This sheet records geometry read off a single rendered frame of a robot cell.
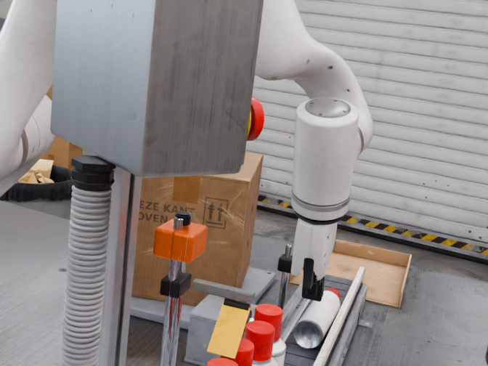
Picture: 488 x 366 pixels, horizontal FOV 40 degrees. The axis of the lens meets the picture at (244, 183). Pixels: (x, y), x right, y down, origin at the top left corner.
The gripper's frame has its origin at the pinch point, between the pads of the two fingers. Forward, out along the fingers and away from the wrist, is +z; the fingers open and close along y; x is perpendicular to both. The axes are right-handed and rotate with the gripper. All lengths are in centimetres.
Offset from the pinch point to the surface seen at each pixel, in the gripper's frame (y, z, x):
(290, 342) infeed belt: -1.5, 14.9, -3.5
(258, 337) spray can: 30.7, -18.7, 0.3
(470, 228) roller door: -330, 209, 46
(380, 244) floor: -317, 229, -13
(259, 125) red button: 33, -46, 1
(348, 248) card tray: -66, 42, -4
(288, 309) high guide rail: 0.7, 5.2, -3.6
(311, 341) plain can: -1.5, 13.4, 0.3
